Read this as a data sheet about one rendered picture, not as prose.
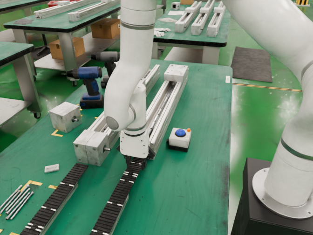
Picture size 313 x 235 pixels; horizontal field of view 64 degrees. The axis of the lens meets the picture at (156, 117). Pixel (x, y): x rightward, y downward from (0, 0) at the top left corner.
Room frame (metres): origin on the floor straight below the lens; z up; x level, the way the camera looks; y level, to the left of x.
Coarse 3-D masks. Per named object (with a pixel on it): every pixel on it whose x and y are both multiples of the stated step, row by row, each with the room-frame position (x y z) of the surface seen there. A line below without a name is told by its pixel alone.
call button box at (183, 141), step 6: (174, 132) 0.85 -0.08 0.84; (186, 132) 0.85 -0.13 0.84; (174, 138) 0.81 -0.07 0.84; (180, 138) 0.81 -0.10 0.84; (186, 138) 0.81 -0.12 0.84; (174, 144) 0.81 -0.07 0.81; (180, 144) 0.80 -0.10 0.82; (186, 144) 0.79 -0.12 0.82; (180, 150) 0.80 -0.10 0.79; (186, 150) 0.79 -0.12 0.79
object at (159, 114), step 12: (168, 84) 1.29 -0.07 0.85; (180, 84) 1.27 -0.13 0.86; (156, 96) 1.13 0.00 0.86; (168, 96) 1.18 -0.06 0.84; (180, 96) 1.28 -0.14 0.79; (156, 108) 1.06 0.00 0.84; (168, 108) 1.01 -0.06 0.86; (156, 120) 0.95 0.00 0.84; (168, 120) 0.99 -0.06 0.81; (156, 132) 0.82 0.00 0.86; (156, 144) 0.79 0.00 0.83
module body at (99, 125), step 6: (156, 66) 1.54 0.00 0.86; (150, 72) 1.44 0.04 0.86; (156, 72) 1.50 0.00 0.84; (150, 78) 1.37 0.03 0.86; (156, 78) 1.50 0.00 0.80; (150, 84) 1.39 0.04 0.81; (102, 114) 0.96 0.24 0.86; (96, 120) 0.91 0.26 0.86; (102, 120) 0.92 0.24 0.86; (90, 126) 0.86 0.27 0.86; (96, 126) 0.86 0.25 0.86; (102, 126) 0.91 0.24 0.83; (108, 132) 0.82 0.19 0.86; (114, 132) 0.85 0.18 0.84; (120, 132) 0.91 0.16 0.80; (108, 138) 0.81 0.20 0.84; (114, 138) 0.85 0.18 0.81; (114, 144) 0.84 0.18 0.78
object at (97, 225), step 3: (96, 225) 0.44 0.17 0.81; (99, 225) 0.44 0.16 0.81; (102, 225) 0.44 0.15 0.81; (93, 228) 0.43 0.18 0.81; (96, 228) 0.43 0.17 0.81; (99, 228) 0.43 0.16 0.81; (102, 228) 0.43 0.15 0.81; (105, 228) 0.43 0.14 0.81; (108, 228) 0.43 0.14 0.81; (111, 228) 0.43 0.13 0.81; (102, 231) 0.42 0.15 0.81; (105, 231) 0.42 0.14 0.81; (108, 231) 0.42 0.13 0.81
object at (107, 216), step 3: (102, 213) 0.48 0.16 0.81; (105, 213) 0.48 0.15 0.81; (108, 213) 0.48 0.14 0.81; (102, 216) 0.47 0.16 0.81; (105, 216) 0.47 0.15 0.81; (108, 216) 0.47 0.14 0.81; (111, 216) 0.47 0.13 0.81; (114, 216) 0.47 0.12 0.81; (108, 219) 0.46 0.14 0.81; (111, 219) 0.46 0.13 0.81; (114, 219) 0.46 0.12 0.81
